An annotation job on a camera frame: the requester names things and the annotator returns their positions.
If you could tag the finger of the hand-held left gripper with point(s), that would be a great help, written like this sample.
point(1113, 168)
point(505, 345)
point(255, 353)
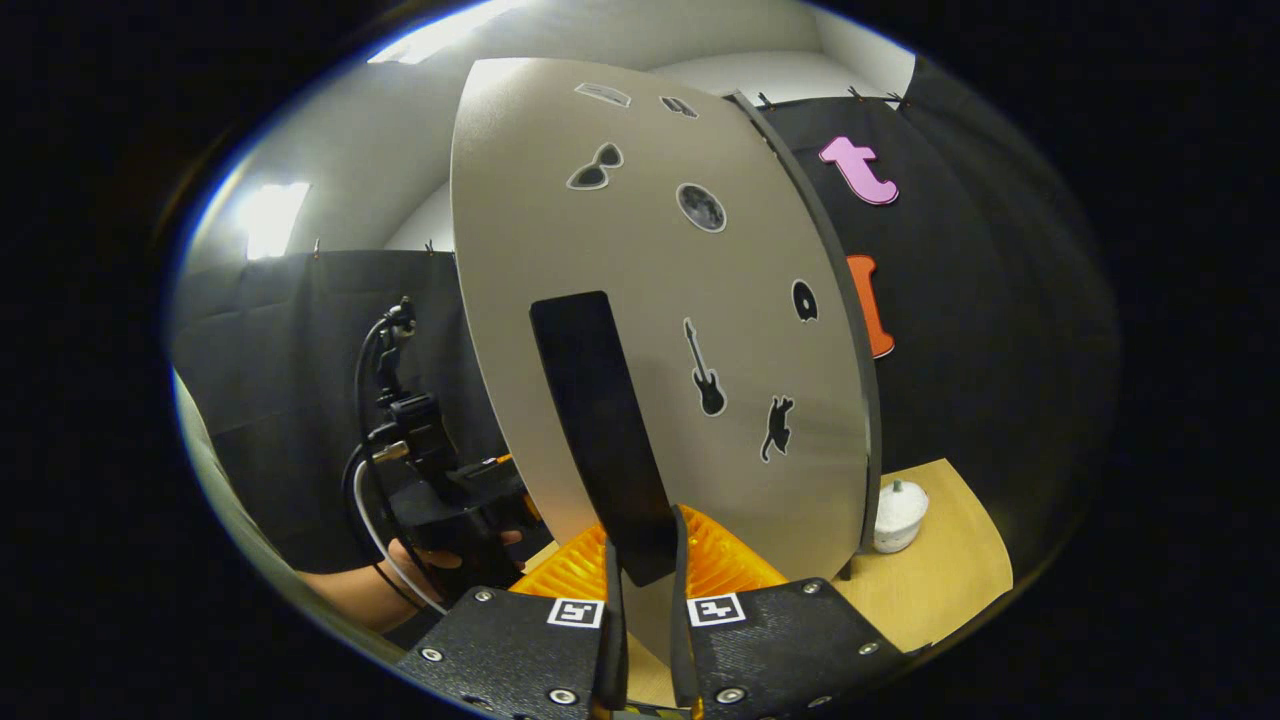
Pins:
point(498, 461)

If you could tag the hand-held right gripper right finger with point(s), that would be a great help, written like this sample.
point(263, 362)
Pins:
point(680, 640)

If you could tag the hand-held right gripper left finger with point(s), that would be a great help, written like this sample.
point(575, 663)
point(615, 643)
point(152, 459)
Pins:
point(615, 640)

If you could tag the beige cabinet door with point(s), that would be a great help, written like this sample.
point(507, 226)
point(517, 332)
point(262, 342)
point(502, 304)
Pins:
point(560, 220)

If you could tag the dark grey cabinet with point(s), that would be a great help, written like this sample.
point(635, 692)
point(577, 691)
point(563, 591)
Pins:
point(872, 460)

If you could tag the white pumpkin ornament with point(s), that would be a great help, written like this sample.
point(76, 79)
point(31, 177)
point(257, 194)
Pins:
point(898, 515)

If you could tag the long ceiling light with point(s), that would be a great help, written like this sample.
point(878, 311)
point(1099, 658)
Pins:
point(272, 220)

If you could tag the black backdrop cloth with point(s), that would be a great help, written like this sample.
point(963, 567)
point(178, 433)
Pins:
point(1000, 350)

